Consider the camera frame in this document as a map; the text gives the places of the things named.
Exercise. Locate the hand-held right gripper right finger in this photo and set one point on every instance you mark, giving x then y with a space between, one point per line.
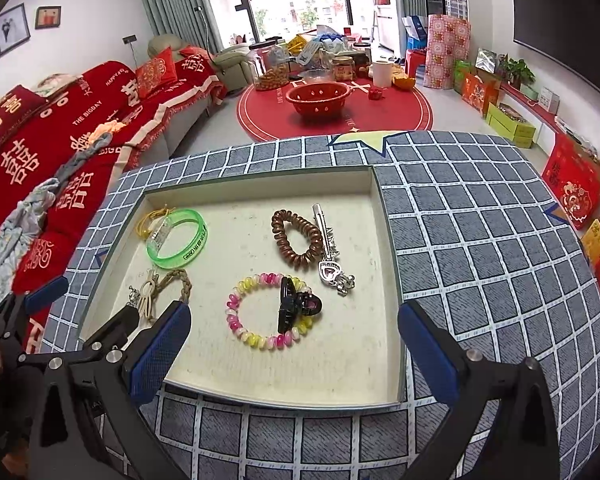
420 350

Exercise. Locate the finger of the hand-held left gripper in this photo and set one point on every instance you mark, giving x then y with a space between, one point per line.
120 322
45 292

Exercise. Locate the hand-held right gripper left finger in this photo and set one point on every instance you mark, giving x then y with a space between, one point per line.
160 355

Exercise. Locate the green translucent bangle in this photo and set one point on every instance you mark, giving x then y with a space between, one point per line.
180 260

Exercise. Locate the white shallow tray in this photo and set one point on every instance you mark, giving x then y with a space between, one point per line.
230 210

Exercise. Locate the grey blue crumpled cloth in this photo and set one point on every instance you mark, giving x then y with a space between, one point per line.
15 230

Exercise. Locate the black claw hair clip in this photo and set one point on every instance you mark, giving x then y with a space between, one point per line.
287 305

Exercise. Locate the grey braided cloth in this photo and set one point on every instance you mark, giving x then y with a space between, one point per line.
82 157

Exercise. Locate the silver hair clip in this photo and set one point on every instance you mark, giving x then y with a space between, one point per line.
325 240

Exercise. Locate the peach cloth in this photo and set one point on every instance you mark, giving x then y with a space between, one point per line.
105 132

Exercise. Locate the red lettered pillow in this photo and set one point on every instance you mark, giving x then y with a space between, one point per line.
5 117

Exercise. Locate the red sofa with cover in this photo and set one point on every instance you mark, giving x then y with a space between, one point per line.
80 110

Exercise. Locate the large red gift box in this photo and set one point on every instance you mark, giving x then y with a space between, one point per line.
572 180

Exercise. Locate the round red table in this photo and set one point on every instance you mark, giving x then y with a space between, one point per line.
390 112

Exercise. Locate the yellow green box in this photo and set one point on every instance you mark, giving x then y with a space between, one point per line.
510 127

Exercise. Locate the red patterned square pillow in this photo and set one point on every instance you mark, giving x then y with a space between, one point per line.
156 71

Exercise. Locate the small red cup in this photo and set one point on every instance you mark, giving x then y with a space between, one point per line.
375 94

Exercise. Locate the orange red gift box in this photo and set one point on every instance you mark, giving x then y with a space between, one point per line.
480 94

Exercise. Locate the orange bowl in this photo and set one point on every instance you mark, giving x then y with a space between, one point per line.
404 83

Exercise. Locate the black framed photo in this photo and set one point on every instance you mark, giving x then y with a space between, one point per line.
12 27

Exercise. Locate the red colander bowl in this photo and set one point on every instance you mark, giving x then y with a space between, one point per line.
317 102

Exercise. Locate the red low shelf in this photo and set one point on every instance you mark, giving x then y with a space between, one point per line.
535 107

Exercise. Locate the white cup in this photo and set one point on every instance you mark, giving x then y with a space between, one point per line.
381 75

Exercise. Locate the white desk calendar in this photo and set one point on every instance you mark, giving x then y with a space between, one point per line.
548 101

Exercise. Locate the red plastic stool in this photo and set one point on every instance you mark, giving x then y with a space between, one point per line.
416 62

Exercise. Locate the small glass jar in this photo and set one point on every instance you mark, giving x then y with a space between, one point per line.
343 69

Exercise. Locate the clear jar of nuts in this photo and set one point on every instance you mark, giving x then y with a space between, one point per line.
270 72

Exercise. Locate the potted green plant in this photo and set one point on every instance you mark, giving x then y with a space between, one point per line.
517 70

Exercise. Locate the silver foil bag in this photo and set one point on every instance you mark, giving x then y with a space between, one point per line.
486 60

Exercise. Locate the floor lamp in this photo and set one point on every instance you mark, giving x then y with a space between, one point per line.
207 30

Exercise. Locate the grey green curtain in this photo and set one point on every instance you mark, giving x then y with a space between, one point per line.
175 0

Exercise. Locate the pile of snack packets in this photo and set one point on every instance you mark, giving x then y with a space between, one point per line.
320 45

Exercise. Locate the blue white paper bag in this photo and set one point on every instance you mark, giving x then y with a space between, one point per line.
414 26

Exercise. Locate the black television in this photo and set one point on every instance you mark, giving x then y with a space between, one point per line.
565 10

